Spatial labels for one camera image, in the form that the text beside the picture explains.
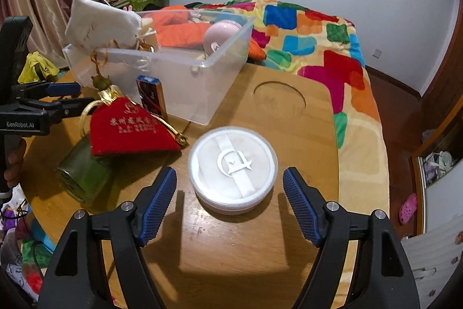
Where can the colourful patchwork blanket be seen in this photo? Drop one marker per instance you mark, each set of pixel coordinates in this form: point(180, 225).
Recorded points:
point(320, 115)

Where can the dark blue card box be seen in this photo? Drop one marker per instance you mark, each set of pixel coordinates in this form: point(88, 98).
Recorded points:
point(151, 95)

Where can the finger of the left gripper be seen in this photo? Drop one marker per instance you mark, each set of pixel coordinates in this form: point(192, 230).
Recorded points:
point(58, 110)
point(47, 89)

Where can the green storage box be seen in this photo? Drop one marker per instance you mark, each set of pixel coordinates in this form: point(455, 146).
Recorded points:
point(137, 5)

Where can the golden gourd charm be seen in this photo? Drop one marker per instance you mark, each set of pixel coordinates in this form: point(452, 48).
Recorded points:
point(101, 82)

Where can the yellow cloth item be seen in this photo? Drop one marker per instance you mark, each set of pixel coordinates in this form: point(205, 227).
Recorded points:
point(38, 69)

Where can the red drawstring pouch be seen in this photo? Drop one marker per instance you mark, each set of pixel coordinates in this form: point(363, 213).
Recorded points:
point(116, 125)

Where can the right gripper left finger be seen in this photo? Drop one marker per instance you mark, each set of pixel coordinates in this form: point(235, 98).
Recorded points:
point(76, 276)

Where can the pink croc shoe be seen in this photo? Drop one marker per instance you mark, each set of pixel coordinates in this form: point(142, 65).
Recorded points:
point(408, 209)

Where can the white suitcase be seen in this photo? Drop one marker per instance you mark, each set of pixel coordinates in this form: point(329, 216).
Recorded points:
point(433, 258)

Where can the white cloth pouch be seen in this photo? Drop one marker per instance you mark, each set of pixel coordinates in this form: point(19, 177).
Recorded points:
point(92, 25)

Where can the orange puffer jacket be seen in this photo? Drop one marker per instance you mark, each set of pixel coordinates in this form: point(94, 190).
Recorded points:
point(178, 28)

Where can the clear plastic storage bin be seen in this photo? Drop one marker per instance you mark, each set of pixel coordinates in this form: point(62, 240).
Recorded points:
point(193, 88)

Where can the person's left hand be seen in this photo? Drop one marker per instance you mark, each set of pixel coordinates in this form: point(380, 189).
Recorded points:
point(14, 165)

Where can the green glass bottle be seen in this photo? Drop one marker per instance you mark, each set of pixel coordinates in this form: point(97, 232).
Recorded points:
point(83, 175)

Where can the pink round device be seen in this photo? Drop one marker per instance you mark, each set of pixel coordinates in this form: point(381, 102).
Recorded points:
point(218, 33)

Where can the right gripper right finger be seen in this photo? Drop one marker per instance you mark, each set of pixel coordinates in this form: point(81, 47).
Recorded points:
point(381, 278)

